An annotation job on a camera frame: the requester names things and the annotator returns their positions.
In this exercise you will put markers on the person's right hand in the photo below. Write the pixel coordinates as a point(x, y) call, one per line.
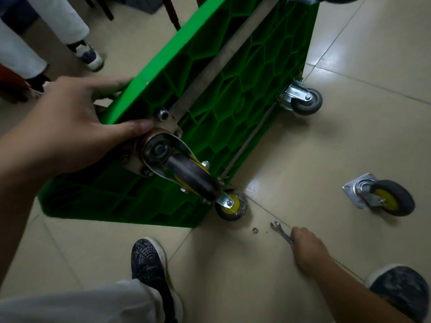
point(308, 248)

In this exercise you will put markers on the person's left hand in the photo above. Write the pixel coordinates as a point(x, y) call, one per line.
point(67, 131)

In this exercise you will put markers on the silver wrench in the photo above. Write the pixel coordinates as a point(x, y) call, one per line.
point(279, 230)

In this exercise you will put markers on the green platform trolley deck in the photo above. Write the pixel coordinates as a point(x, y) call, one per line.
point(202, 80)

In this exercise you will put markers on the person's right forearm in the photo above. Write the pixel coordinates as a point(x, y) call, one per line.
point(353, 296)

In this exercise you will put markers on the person's dark shoe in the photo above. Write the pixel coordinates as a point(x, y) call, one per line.
point(148, 262)
point(400, 289)

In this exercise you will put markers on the person's light trousers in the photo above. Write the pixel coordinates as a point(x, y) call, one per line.
point(84, 302)

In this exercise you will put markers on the blue plastic crate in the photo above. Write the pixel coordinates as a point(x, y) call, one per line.
point(6, 3)

